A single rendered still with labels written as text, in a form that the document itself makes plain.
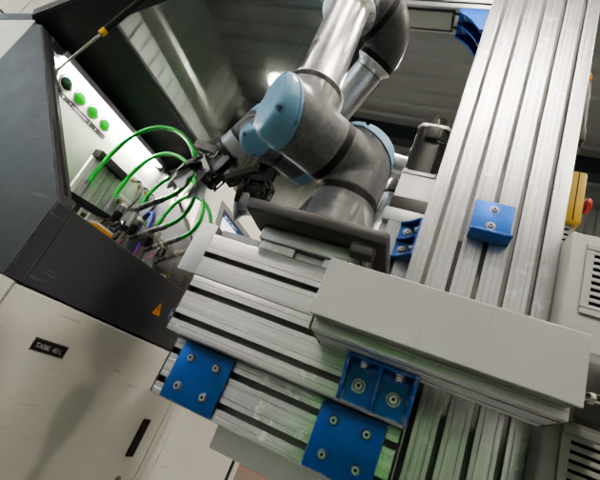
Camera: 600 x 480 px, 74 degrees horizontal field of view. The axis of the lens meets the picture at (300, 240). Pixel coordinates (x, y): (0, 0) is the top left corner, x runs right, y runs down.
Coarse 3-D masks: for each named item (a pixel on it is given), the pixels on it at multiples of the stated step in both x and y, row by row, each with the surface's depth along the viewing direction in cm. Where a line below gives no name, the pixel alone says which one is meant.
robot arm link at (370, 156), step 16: (352, 128) 68; (368, 128) 70; (352, 144) 66; (368, 144) 68; (384, 144) 70; (336, 160) 66; (352, 160) 67; (368, 160) 68; (384, 160) 70; (320, 176) 69; (336, 176) 67; (352, 176) 67; (368, 176) 67; (384, 176) 70
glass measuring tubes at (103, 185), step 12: (96, 156) 137; (84, 168) 135; (108, 168) 141; (120, 168) 145; (72, 180) 134; (84, 180) 134; (96, 180) 138; (108, 180) 142; (120, 180) 147; (96, 192) 140; (108, 192) 144; (96, 204) 143; (84, 216) 137
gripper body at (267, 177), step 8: (264, 168) 127; (272, 168) 126; (248, 176) 124; (256, 176) 123; (264, 176) 125; (272, 176) 124; (248, 184) 123; (256, 184) 123; (264, 184) 121; (272, 184) 126; (248, 192) 125; (256, 192) 122; (264, 192) 124; (272, 192) 127
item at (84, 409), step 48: (0, 336) 71; (48, 336) 79; (96, 336) 90; (0, 384) 73; (48, 384) 82; (96, 384) 93; (144, 384) 108; (0, 432) 75; (48, 432) 84; (96, 432) 97; (144, 432) 112
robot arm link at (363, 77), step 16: (400, 0) 88; (400, 16) 87; (384, 32) 88; (400, 32) 89; (368, 48) 92; (384, 48) 90; (400, 48) 91; (368, 64) 93; (384, 64) 92; (352, 80) 95; (368, 80) 94; (352, 96) 96; (352, 112) 99; (288, 160) 102; (288, 176) 105; (304, 176) 104
